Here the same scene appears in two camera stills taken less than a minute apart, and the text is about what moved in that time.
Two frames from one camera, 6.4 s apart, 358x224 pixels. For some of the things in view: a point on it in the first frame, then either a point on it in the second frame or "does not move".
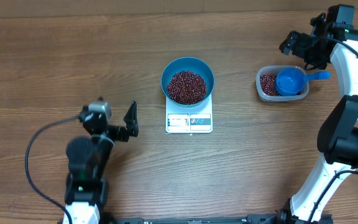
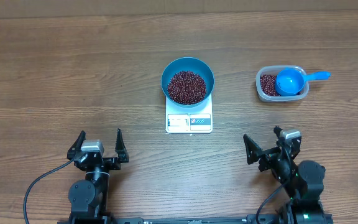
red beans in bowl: [187, 88] does not move
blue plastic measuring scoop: [292, 81] does not move
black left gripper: [130, 120] -> [114, 163]
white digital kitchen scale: [189, 120] does not move
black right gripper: [303, 42] -> [255, 154]
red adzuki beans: [267, 83] does not move
